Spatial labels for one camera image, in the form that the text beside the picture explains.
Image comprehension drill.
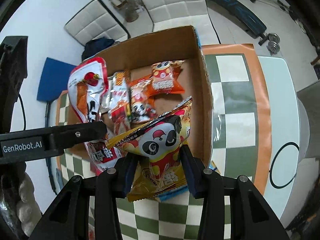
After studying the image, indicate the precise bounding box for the red white snack packet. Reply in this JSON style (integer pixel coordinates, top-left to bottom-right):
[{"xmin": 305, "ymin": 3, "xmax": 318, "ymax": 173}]
[{"xmin": 67, "ymin": 57, "xmax": 121, "ymax": 172}]

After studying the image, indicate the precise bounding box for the yellow panda chip bag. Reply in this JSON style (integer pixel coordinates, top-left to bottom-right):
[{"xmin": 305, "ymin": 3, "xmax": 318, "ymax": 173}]
[{"xmin": 106, "ymin": 97, "xmax": 193, "ymax": 202}]

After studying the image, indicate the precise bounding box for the long blue biscuit packet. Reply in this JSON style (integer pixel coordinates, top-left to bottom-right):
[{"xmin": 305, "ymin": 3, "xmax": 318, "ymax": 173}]
[{"xmin": 155, "ymin": 160, "xmax": 221, "ymax": 202}]

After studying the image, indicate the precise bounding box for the checkered orange-edged table mat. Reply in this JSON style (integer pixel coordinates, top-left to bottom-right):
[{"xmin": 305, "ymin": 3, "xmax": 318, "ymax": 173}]
[{"xmin": 55, "ymin": 43, "xmax": 272, "ymax": 240}]

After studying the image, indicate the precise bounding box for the blue floor mat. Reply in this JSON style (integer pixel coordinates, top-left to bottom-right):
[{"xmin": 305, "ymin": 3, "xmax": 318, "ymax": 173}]
[{"xmin": 36, "ymin": 57, "xmax": 76, "ymax": 102}]

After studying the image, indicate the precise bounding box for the white orange spicy snack bag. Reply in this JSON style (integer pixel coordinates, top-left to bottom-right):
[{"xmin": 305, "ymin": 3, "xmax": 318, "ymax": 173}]
[{"xmin": 107, "ymin": 72, "xmax": 131, "ymax": 135}]

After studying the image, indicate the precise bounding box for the dark blue cloth bundle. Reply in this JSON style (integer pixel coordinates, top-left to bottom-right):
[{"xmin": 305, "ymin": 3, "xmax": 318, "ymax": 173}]
[{"xmin": 81, "ymin": 37, "xmax": 115, "ymax": 61}]

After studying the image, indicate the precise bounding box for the grey cushion right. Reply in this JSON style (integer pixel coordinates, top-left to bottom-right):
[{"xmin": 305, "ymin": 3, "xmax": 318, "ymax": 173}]
[{"xmin": 297, "ymin": 80, "xmax": 319, "ymax": 160}]

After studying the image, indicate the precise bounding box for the orange panda snack bag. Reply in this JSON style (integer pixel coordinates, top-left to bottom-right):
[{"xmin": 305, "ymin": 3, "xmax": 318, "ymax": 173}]
[{"xmin": 130, "ymin": 77, "xmax": 157, "ymax": 124}]

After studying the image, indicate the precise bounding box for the white quilted chair left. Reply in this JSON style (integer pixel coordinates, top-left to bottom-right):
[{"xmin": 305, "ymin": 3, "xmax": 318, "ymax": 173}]
[{"xmin": 64, "ymin": 0, "xmax": 131, "ymax": 46}]

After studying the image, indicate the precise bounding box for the white quilted chair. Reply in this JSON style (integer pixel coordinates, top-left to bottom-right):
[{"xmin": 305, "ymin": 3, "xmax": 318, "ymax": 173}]
[
  {"xmin": 64, "ymin": 0, "xmax": 131, "ymax": 46},
  {"xmin": 142, "ymin": 0, "xmax": 220, "ymax": 46}
]

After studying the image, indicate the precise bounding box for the orange owl-face snack bag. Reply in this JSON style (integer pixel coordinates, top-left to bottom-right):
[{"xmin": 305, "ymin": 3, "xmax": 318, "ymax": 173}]
[{"xmin": 149, "ymin": 60, "xmax": 185, "ymax": 96}]

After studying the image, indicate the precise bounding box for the chrome dumbbell pair right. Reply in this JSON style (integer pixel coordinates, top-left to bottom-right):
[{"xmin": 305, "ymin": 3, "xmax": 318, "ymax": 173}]
[{"xmin": 258, "ymin": 33, "xmax": 280, "ymax": 55}]

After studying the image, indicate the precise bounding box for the brown cardboard box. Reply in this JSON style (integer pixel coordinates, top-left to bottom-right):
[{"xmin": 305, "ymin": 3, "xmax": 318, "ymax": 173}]
[{"xmin": 65, "ymin": 25, "xmax": 214, "ymax": 168}]

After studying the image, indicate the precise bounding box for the black blue workout bench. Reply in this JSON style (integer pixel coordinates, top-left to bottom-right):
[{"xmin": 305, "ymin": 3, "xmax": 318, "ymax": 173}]
[{"xmin": 211, "ymin": 0, "xmax": 267, "ymax": 38}]

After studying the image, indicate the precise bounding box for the white quilted chair centre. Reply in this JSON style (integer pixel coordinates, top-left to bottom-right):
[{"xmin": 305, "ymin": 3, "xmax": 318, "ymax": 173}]
[{"xmin": 142, "ymin": 0, "xmax": 220, "ymax": 46}]

